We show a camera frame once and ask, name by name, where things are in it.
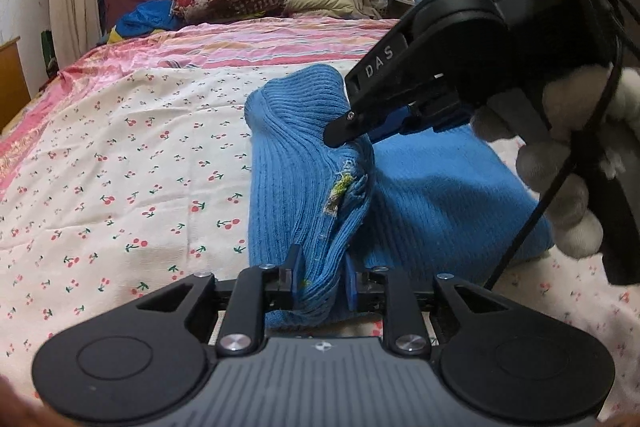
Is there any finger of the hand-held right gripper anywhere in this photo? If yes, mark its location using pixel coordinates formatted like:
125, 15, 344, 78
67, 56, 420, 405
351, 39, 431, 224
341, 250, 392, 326
367, 97, 473, 144
322, 24, 451, 148

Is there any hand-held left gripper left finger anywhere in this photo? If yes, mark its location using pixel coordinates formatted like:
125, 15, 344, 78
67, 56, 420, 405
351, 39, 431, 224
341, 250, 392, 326
136, 244, 305, 355

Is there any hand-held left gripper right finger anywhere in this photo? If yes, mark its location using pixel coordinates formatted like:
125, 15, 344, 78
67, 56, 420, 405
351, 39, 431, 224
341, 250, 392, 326
344, 256, 506, 355

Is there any blue knit sweater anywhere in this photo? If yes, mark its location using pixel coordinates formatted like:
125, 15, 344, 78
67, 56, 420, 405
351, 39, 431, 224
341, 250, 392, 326
244, 63, 555, 333

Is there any person's right hand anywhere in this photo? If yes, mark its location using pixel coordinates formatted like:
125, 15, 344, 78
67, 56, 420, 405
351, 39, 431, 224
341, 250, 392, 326
470, 66, 640, 259

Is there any pale yellow pillow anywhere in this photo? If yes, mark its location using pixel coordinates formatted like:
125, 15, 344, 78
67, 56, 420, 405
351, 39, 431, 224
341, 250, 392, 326
281, 0, 357, 18

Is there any dark plaid pillow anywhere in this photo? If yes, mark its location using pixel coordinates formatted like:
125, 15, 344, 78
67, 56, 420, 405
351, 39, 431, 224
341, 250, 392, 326
210, 0, 286, 22

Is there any cherry print bed sheet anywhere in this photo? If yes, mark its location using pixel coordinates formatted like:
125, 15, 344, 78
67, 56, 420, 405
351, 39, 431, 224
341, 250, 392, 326
0, 17, 640, 427

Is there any blue and yellow cloth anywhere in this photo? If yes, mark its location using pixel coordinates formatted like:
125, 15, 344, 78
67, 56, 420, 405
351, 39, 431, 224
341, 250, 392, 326
107, 0, 183, 42

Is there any wooden cabinet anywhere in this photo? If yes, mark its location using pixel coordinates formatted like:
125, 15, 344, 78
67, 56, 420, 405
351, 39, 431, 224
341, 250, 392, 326
0, 37, 32, 132

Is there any black cable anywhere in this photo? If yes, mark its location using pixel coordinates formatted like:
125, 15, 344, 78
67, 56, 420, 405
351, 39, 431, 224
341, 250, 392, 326
485, 0, 632, 290

